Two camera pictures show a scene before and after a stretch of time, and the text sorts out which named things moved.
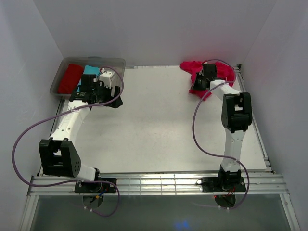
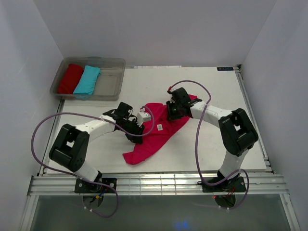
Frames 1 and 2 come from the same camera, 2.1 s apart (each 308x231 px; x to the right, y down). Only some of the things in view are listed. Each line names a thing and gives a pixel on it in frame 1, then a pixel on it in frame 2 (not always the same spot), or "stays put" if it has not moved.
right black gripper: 195,86 -> 170,115
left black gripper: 100,85 -> 138,129
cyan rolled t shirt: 88,70 stays put
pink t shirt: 224,72 -> 159,133
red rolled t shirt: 70,79 stays put
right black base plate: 212,185 stays put
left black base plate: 96,187 stays put
